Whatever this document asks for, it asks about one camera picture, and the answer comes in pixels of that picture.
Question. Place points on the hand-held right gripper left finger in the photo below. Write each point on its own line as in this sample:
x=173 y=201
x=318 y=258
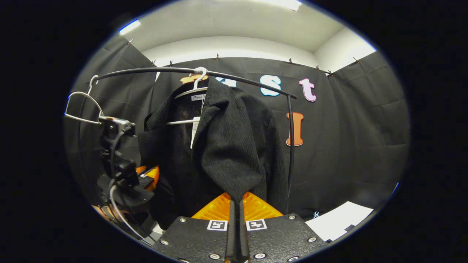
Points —
x=197 y=237

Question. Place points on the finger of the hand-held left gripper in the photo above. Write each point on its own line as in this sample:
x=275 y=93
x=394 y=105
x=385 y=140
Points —
x=153 y=179
x=140 y=169

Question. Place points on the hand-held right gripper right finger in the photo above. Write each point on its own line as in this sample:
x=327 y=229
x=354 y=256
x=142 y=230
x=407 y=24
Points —
x=281 y=237

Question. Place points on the white jacket hanger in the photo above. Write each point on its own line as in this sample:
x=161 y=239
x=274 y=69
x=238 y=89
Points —
x=197 y=82

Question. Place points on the empty white hanger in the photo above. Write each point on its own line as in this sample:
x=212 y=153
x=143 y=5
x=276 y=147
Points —
x=91 y=95

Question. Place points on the black metal clothes rack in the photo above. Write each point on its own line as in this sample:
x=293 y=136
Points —
x=241 y=78

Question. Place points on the white paper hang tag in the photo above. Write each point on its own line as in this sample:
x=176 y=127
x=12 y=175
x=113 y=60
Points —
x=194 y=131

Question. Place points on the black backdrop cloth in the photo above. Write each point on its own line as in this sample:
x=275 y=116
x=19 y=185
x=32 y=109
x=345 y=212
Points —
x=347 y=146

